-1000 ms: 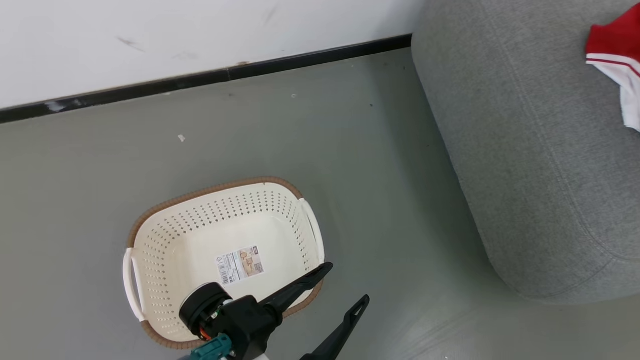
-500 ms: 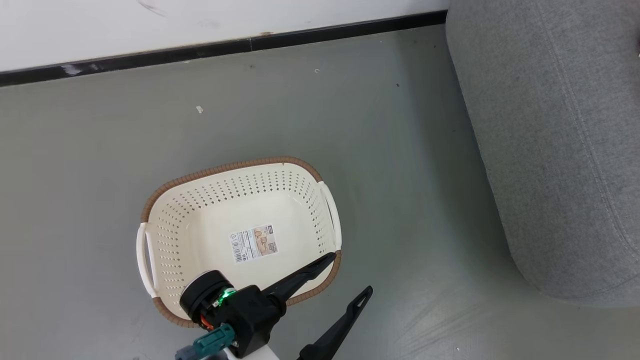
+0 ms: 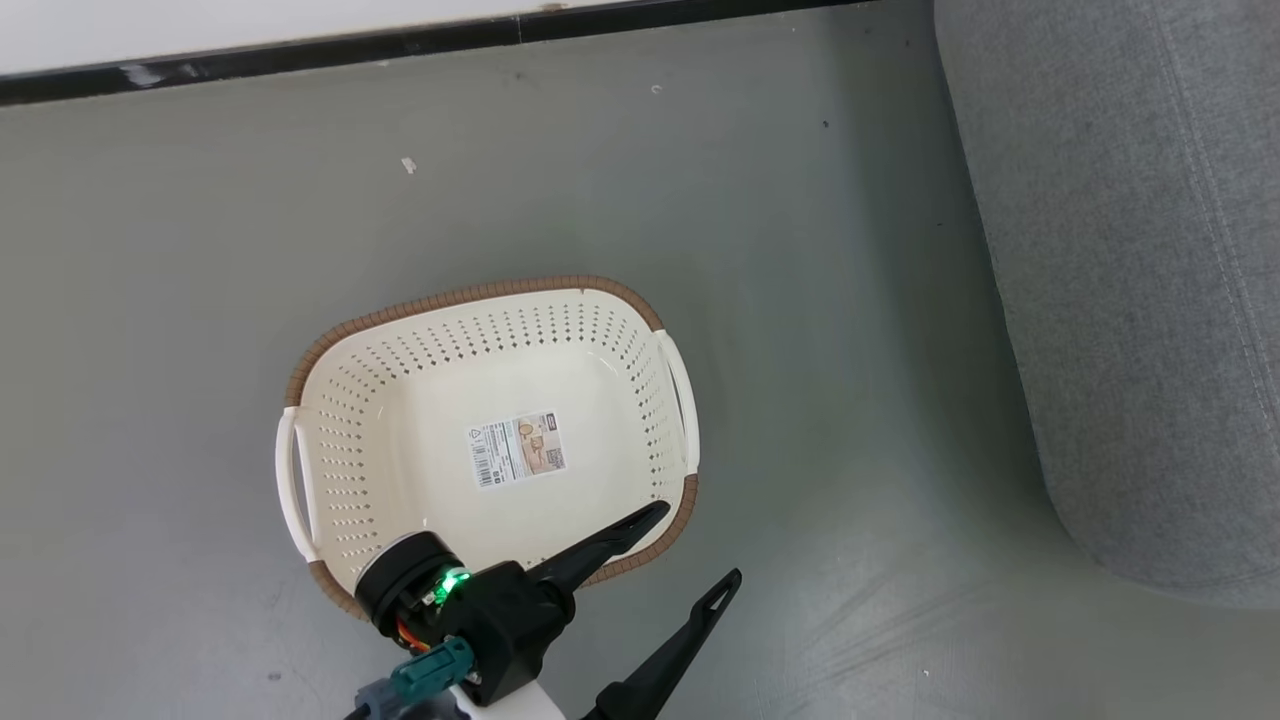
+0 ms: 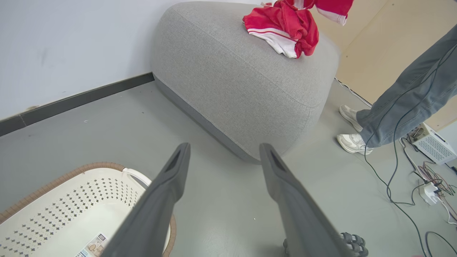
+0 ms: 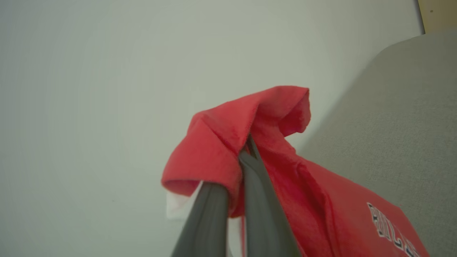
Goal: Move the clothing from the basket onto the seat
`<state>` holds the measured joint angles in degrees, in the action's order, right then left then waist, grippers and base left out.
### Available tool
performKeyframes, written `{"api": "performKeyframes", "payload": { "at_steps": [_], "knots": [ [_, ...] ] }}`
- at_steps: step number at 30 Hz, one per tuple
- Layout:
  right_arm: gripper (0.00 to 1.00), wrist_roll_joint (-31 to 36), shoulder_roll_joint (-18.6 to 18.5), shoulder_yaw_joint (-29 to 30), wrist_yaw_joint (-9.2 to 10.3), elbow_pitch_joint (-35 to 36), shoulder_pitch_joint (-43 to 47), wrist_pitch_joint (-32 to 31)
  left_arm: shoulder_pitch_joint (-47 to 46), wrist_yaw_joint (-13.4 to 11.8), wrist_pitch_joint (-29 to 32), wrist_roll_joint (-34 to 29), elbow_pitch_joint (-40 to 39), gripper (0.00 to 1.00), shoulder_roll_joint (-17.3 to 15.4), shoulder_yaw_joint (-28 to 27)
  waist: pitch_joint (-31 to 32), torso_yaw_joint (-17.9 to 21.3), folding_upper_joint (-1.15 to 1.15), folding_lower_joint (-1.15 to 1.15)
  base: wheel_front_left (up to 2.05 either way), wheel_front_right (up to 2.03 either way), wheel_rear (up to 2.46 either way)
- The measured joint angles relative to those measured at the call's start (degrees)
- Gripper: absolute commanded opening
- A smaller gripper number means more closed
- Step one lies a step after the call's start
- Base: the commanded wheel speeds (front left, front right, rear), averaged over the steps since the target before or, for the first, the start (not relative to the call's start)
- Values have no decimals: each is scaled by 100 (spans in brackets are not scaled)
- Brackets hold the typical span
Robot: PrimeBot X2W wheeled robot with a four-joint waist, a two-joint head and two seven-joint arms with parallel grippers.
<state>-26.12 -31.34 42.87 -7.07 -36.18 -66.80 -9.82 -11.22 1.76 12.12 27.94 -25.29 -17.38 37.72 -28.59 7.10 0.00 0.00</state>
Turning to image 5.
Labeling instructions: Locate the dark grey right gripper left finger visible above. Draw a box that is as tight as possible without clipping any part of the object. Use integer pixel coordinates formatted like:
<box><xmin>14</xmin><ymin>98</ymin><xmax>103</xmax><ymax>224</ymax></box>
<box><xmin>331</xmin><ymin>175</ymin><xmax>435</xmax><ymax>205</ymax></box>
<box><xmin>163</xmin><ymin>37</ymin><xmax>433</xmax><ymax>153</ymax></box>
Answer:
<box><xmin>171</xmin><ymin>182</ymin><xmax>230</xmax><ymax>257</ymax></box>

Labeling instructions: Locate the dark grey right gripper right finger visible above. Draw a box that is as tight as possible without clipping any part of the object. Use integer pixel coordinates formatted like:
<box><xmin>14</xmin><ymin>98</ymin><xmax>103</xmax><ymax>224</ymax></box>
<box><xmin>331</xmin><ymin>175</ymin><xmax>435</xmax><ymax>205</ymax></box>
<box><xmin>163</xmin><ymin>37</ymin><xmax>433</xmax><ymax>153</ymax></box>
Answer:
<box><xmin>238</xmin><ymin>135</ymin><xmax>302</xmax><ymax>257</ymax></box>

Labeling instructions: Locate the red printed t-shirt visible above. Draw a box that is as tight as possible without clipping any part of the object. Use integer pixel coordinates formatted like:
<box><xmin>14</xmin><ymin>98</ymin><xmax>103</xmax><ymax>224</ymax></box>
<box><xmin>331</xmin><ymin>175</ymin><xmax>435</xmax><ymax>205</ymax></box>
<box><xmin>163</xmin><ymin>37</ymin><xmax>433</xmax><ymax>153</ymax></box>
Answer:
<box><xmin>161</xmin><ymin>86</ymin><xmax>431</xmax><ymax>257</ymax></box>

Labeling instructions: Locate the grey fabric sofa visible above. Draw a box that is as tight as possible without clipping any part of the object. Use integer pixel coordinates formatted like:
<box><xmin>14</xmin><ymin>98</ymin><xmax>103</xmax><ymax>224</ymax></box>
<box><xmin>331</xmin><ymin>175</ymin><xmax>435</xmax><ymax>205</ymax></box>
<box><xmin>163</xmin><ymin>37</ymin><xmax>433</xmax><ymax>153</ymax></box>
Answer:
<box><xmin>298</xmin><ymin>30</ymin><xmax>457</xmax><ymax>257</ymax></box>

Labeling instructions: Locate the beige wooden wall panel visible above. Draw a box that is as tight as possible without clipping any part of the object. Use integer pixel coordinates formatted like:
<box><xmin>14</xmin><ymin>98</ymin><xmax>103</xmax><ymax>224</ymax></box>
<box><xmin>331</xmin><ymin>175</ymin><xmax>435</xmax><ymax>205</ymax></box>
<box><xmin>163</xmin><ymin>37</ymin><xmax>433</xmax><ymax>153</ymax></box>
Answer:
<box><xmin>417</xmin><ymin>0</ymin><xmax>457</xmax><ymax>35</ymax></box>

